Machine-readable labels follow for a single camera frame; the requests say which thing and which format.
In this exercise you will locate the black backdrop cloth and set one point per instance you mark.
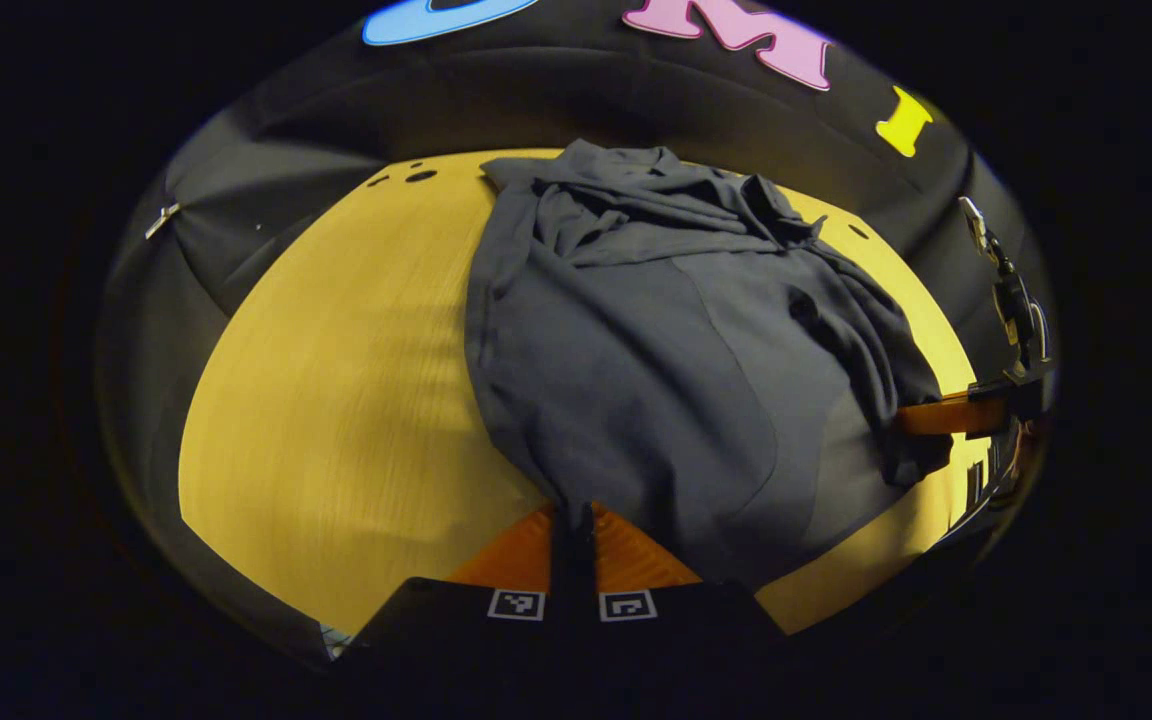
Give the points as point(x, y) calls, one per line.
point(336, 120)

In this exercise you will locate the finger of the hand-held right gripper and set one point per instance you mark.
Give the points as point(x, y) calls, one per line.
point(946, 415)

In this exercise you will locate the small white cloth clip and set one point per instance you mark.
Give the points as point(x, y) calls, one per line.
point(162, 220)

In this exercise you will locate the grey collared shirt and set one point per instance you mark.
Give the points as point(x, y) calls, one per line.
point(636, 380)

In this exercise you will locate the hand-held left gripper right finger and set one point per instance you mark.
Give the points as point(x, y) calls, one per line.
point(696, 615)

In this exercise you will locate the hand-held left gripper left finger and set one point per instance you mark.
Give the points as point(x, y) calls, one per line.
point(466, 620)

